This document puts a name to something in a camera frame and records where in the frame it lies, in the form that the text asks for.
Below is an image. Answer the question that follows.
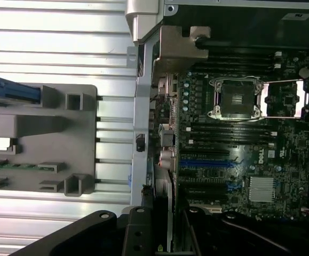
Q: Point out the grey parts rack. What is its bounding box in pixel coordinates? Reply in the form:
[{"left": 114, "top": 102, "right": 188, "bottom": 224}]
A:
[{"left": 0, "top": 84, "right": 98, "bottom": 198}]

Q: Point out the hard disk in blue carrier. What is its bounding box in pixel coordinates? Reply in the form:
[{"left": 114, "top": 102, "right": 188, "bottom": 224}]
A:
[{"left": 0, "top": 75, "right": 42, "bottom": 106}]

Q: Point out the green motherboard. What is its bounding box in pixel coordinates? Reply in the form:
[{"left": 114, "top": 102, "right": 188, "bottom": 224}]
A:
[{"left": 177, "top": 50, "right": 309, "bottom": 222}]

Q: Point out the metal socket cover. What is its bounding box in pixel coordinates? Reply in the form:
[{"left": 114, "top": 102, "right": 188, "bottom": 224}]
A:
[{"left": 260, "top": 79, "right": 309, "bottom": 118}]

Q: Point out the green RAM stick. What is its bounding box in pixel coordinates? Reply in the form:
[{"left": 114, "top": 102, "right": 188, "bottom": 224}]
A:
[{"left": 0, "top": 163, "right": 39, "bottom": 169}]

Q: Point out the CPU socket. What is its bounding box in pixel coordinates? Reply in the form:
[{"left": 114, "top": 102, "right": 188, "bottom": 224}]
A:
[{"left": 207, "top": 76, "right": 264, "bottom": 123}]

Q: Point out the open black PC case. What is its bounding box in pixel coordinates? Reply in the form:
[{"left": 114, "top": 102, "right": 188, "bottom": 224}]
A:
[{"left": 124, "top": 0, "right": 309, "bottom": 227}]

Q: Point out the silver chipset heatsink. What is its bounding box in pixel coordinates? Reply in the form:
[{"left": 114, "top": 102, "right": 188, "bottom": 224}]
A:
[{"left": 249, "top": 175, "right": 275, "bottom": 203}]

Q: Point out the blue expansion slot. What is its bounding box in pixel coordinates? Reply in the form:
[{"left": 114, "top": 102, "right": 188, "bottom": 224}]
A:
[{"left": 180, "top": 159, "right": 237, "bottom": 169}]

